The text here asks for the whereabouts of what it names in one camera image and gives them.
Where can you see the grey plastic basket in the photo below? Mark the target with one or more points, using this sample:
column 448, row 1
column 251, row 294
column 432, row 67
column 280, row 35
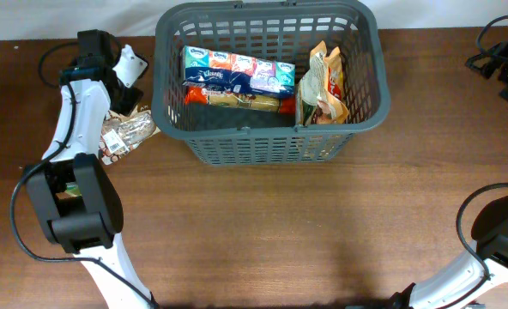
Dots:
column 283, row 31

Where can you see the sliced bread paper bag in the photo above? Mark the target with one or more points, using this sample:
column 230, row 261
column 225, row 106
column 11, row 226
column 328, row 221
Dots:
column 122, row 134

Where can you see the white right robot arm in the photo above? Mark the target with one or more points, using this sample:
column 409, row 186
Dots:
column 484, row 263

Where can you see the beige snack bag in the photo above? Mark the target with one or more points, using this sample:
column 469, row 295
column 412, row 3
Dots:
column 320, row 93

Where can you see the green lid pesto jar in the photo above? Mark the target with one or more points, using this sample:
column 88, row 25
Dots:
column 72, row 190

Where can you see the orange spaghetti packet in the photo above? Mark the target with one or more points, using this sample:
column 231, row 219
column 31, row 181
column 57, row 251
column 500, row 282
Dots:
column 257, row 102

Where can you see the blue tissue multipack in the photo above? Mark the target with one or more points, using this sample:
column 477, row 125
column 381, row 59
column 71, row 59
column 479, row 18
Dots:
column 236, row 73

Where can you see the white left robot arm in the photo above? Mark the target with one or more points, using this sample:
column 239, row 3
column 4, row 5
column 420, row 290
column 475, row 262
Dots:
column 76, row 205

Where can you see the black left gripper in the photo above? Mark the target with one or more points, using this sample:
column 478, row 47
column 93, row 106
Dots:
column 132, row 99

